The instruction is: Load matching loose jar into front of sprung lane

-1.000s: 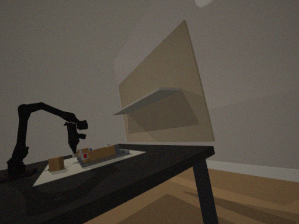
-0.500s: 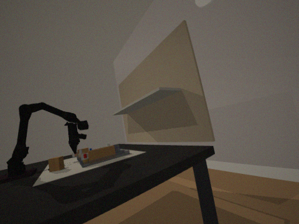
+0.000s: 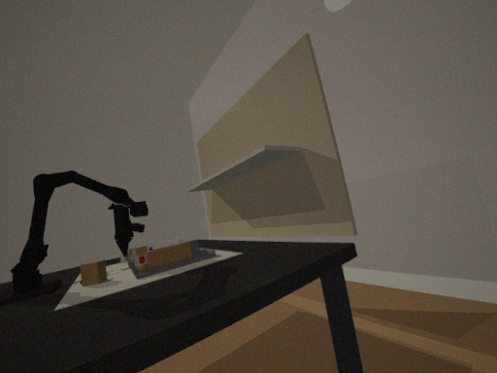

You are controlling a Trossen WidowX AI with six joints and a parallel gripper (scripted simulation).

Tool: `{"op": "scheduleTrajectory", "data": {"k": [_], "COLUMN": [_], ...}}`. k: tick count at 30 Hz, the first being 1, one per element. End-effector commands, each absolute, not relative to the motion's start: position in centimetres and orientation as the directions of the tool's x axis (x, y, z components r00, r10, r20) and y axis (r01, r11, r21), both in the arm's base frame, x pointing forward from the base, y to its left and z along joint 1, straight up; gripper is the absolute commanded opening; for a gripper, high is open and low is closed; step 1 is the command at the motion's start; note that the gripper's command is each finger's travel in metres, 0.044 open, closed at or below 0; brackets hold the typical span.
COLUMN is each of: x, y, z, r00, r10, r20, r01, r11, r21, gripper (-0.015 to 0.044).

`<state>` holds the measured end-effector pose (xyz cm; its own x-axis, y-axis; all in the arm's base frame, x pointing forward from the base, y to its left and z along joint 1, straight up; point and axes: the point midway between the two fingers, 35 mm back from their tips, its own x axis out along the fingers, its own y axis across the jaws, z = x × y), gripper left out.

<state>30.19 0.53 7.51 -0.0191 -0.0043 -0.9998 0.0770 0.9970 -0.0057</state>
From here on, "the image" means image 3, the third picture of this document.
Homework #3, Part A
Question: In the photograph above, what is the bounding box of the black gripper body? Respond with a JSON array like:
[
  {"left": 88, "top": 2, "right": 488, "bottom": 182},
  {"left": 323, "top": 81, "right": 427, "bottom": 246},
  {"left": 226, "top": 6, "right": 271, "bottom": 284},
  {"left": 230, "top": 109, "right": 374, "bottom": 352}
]
[{"left": 115, "top": 218, "right": 134, "bottom": 240}]

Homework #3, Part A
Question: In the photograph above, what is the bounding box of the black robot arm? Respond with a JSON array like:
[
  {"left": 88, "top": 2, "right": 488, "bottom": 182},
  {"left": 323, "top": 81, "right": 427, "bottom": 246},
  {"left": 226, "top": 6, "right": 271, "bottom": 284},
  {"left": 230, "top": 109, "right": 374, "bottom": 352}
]
[{"left": 11, "top": 171, "right": 148, "bottom": 296}]

